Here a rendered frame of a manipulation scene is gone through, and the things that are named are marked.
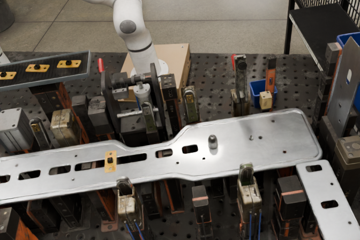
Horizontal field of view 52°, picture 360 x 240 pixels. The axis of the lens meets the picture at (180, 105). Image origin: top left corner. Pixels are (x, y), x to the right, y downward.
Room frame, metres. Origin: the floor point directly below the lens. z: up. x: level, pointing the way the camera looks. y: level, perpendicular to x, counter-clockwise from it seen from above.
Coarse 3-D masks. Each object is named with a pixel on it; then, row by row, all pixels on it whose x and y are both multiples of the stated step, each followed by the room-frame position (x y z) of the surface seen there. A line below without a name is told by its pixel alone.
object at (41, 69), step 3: (30, 66) 1.11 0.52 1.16; (33, 66) 1.11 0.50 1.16; (36, 66) 1.10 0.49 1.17; (39, 66) 1.10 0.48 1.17; (42, 66) 1.10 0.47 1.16; (45, 66) 1.10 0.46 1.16; (48, 66) 1.09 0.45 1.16; (27, 69) 1.10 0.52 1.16; (30, 69) 1.10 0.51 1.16; (33, 69) 1.09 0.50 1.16; (36, 69) 1.09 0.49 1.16; (39, 69) 1.09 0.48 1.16; (42, 69) 1.08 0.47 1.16; (45, 69) 1.08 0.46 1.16
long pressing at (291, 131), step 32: (192, 128) 0.82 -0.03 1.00; (224, 128) 0.80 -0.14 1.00; (256, 128) 0.78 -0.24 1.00; (288, 128) 0.75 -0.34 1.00; (0, 160) 0.83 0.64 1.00; (32, 160) 0.81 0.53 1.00; (64, 160) 0.78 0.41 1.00; (96, 160) 0.76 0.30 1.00; (160, 160) 0.71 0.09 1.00; (192, 160) 0.69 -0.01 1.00; (224, 160) 0.67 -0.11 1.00; (256, 160) 0.65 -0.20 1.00; (288, 160) 0.63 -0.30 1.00; (0, 192) 0.70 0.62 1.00; (32, 192) 0.68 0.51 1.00; (64, 192) 0.66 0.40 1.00
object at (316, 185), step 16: (320, 160) 0.61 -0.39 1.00; (304, 176) 0.57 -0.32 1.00; (320, 176) 0.56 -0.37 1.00; (320, 192) 0.51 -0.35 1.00; (336, 192) 0.50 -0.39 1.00; (320, 208) 0.46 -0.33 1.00; (336, 208) 0.45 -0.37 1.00; (320, 224) 0.41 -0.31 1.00; (336, 224) 0.41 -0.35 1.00; (352, 224) 0.40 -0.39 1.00
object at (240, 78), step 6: (234, 60) 0.90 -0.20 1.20; (240, 60) 0.89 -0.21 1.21; (234, 66) 0.90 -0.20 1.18; (240, 66) 0.86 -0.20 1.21; (246, 66) 0.86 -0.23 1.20; (240, 72) 0.89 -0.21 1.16; (246, 72) 0.88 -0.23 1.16; (240, 78) 0.89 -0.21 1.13; (246, 78) 0.88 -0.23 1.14; (240, 84) 0.88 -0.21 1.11; (246, 84) 0.87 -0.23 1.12; (240, 90) 0.88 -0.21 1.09; (246, 90) 0.87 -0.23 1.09; (246, 96) 0.86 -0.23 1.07
